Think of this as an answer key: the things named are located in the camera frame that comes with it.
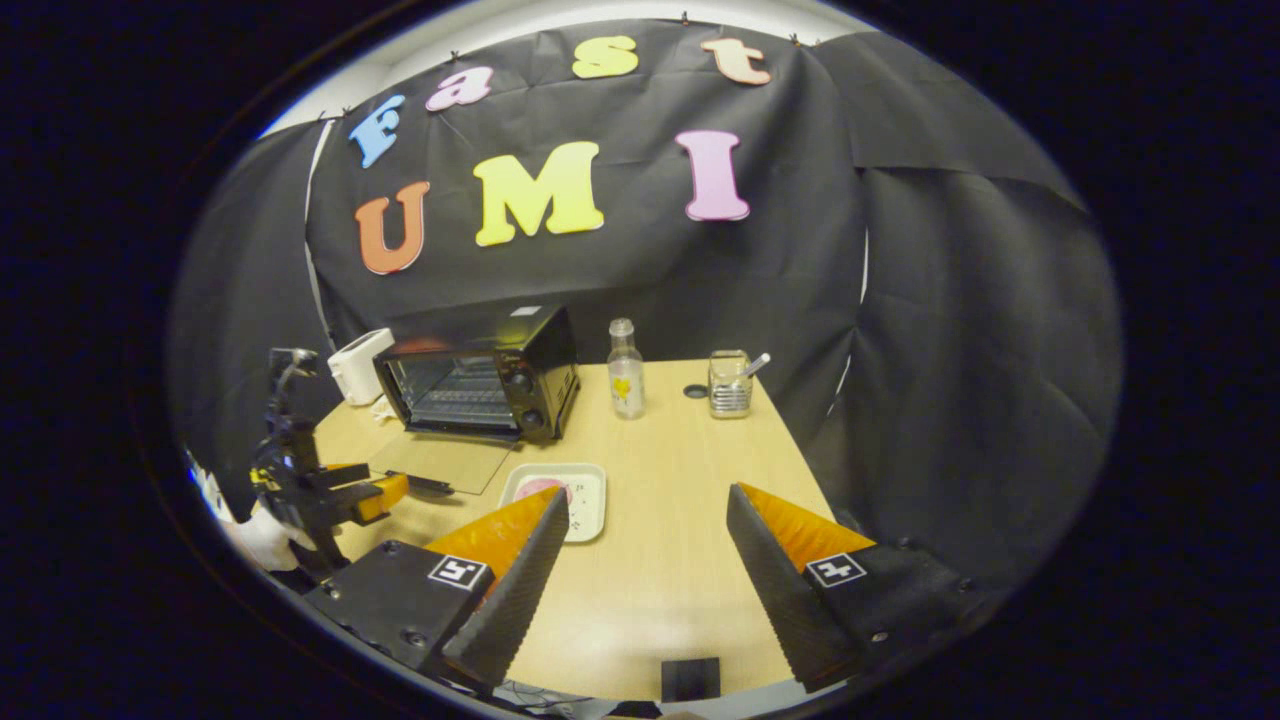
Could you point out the small black square block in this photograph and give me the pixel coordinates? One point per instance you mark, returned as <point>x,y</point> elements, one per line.
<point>690,680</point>

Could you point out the black backdrop cloth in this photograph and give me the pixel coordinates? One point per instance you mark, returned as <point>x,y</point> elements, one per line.
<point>640,260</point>

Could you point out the black electric oven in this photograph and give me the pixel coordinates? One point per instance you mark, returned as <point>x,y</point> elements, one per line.
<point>545,350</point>

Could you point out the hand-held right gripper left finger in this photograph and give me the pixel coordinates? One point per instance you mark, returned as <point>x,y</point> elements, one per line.
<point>515,600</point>

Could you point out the white toaster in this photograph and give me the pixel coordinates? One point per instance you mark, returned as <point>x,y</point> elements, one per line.
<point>358,365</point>

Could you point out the clear utensil holder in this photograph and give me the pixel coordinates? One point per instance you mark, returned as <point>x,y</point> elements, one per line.
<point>730,390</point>

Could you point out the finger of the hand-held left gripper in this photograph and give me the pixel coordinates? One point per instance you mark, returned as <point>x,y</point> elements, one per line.
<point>345,474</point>
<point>375,498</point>

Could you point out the white rectangular plate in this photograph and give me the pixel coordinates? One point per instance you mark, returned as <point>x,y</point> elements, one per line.
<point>585,500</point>

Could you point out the clear glass bottle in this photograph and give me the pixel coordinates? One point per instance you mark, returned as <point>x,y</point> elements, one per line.
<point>626,380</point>

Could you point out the pink round food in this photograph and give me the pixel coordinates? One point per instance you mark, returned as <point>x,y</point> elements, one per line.
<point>540,490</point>

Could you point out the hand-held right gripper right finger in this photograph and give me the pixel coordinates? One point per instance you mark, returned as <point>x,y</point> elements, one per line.
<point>785,600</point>

